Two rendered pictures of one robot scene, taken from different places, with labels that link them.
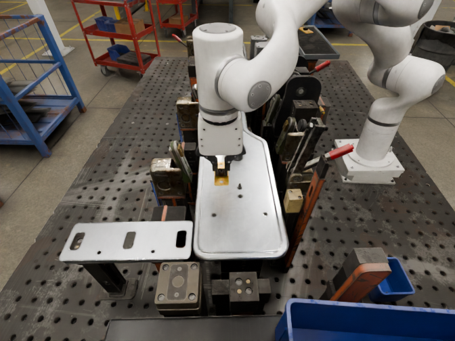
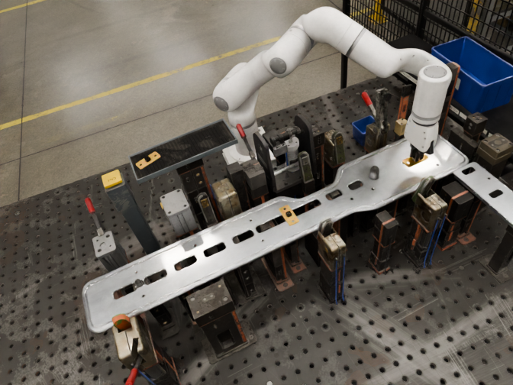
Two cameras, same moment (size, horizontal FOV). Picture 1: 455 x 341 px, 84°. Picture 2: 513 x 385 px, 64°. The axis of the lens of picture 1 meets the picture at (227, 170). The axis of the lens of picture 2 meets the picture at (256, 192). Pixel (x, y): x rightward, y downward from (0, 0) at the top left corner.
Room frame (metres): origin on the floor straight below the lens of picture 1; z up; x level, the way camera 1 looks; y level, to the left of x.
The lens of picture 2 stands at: (1.23, 0.77, 2.10)
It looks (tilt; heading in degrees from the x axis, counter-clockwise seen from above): 49 degrees down; 255
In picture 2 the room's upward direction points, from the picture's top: 12 degrees counter-clockwise
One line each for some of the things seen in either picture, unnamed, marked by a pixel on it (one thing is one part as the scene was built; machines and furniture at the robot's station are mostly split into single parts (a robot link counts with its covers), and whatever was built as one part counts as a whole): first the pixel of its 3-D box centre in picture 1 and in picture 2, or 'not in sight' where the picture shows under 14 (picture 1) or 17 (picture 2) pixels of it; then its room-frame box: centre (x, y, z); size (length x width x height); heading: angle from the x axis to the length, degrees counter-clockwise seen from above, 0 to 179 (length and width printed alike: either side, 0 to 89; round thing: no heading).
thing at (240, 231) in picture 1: (231, 99); (284, 220); (0.94, -0.02, 1.00); 1.38 x 0.22 x 0.02; 1
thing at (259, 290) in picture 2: not in sight; (240, 265); (1.13, -0.02, 0.84); 0.13 x 0.11 x 0.29; 91
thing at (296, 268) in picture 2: not in sight; (289, 237); (0.92, -0.04, 0.84); 0.13 x 0.05 x 0.29; 91
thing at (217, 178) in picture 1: (221, 172); (415, 158); (0.46, 0.02, 1.06); 0.08 x 0.04 x 0.01; 2
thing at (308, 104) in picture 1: (292, 153); (315, 169); (0.70, -0.24, 0.91); 0.07 x 0.05 x 0.42; 91
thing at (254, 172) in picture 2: not in sight; (259, 201); (0.96, -0.22, 0.89); 0.13 x 0.11 x 0.38; 91
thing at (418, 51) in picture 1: (429, 60); not in sight; (2.96, -2.35, 0.36); 0.54 x 0.50 x 0.73; 87
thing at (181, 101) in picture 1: (192, 136); (331, 266); (0.86, 0.15, 0.87); 0.12 x 0.09 x 0.35; 91
